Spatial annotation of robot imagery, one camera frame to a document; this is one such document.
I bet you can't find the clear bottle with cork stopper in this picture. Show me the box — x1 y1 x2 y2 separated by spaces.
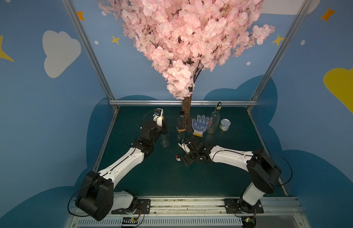
159 119 170 148

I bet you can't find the clear bottle with black cap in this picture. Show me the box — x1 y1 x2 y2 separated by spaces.
176 111 186 132

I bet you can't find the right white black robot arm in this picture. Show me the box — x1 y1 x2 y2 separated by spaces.
176 137 281 213

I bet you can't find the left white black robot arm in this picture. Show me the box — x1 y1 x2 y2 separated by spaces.
75 119 167 221

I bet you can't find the tall clear bottle gold stopper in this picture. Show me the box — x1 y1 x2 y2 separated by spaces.
207 102 222 135

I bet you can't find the blue dotted white work glove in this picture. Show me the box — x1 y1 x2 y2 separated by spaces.
192 115 210 137

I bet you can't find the small metal tin can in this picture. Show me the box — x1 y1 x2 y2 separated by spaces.
220 119 231 132

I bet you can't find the right small circuit board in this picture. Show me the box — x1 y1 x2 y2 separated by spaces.
241 217 257 228

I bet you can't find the small circuit board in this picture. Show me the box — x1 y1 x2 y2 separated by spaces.
121 217 139 228
241 217 257 228

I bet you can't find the left small circuit board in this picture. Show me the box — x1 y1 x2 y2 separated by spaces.
121 217 139 228

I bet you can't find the pink cherry blossom tree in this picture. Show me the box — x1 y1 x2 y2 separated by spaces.
98 1 275 126

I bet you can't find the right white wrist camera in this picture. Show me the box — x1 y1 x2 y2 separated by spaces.
178 139 191 154

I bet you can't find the tree metal base plate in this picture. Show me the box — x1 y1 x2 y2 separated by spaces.
186 125 193 134

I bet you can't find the aluminium back frame bar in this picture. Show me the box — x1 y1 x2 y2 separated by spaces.
108 100 258 106

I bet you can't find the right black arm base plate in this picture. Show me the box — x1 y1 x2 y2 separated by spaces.
224 198 264 214

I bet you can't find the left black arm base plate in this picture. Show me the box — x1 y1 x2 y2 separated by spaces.
111 199 151 215

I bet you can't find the aluminium front rail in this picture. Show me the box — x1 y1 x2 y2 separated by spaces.
65 196 310 228

